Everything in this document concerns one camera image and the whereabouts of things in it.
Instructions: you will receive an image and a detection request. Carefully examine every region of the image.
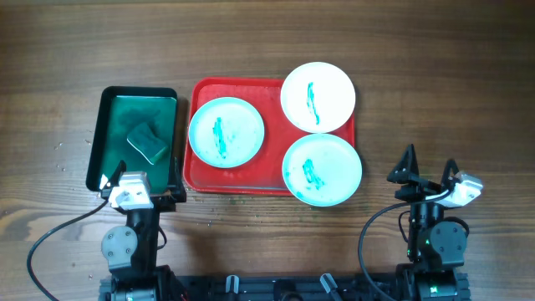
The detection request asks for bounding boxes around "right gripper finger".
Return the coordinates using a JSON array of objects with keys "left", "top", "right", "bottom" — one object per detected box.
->
[
  {"left": 441, "top": 159, "right": 460, "bottom": 186},
  {"left": 387, "top": 144, "right": 420, "bottom": 184}
]

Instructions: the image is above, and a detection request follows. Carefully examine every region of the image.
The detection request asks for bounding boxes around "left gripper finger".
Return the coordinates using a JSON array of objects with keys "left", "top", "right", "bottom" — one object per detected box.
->
[
  {"left": 101, "top": 161, "right": 126, "bottom": 190},
  {"left": 167, "top": 156, "right": 185, "bottom": 196}
]

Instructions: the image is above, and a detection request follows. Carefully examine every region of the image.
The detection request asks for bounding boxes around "green scrubbing sponge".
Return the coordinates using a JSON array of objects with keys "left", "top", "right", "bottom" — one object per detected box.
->
[{"left": 126, "top": 122, "right": 169, "bottom": 165}]

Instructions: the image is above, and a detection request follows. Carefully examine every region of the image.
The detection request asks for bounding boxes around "light blue plate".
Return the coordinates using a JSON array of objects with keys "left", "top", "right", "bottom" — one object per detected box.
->
[
  {"left": 188, "top": 97, "right": 265, "bottom": 169},
  {"left": 282, "top": 134, "right": 363, "bottom": 207}
]

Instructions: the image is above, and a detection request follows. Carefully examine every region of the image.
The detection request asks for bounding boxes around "light blue plate bottom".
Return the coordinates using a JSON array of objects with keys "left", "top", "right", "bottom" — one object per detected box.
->
[{"left": 282, "top": 134, "right": 363, "bottom": 207}]

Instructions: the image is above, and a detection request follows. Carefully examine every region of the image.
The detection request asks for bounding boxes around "white plate top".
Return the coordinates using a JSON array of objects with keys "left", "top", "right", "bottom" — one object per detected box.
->
[{"left": 280, "top": 62, "right": 356, "bottom": 133}]

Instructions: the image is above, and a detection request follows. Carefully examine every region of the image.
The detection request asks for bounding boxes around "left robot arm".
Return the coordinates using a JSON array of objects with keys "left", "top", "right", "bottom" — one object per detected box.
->
[{"left": 99, "top": 158, "right": 189, "bottom": 301}]

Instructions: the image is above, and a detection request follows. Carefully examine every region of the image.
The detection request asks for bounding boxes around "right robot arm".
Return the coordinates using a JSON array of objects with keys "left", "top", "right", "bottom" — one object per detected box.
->
[{"left": 387, "top": 145, "right": 471, "bottom": 301}]

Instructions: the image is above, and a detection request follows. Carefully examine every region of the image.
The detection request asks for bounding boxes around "black tray with green water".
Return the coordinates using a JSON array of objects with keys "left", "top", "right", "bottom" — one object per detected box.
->
[{"left": 85, "top": 86, "right": 178, "bottom": 194}]

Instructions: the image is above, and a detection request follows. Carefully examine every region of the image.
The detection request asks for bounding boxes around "red plastic tray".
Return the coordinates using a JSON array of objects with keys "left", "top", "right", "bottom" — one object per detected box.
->
[{"left": 182, "top": 76, "right": 357, "bottom": 197}]

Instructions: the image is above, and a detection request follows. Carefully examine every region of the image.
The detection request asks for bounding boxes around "right black cable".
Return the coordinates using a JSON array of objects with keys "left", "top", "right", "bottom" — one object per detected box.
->
[{"left": 357, "top": 188, "right": 455, "bottom": 301}]

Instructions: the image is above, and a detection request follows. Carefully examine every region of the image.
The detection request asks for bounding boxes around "black cable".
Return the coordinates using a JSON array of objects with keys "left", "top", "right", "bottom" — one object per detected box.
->
[
  {"left": 26, "top": 199, "right": 110, "bottom": 301},
  {"left": 357, "top": 188, "right": 455, "bottom": 301}
]

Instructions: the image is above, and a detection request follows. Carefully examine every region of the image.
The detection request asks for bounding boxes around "left black cable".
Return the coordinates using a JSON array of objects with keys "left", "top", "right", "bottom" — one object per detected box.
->
[{"left": 26, "top": 199, "right": 110, "bottom": 301}]

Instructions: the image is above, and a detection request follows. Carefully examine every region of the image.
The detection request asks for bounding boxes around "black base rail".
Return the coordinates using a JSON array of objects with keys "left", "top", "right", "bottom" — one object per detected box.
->
[{"left": 98, "top": 272, "right": 472, "bottom": 301}]

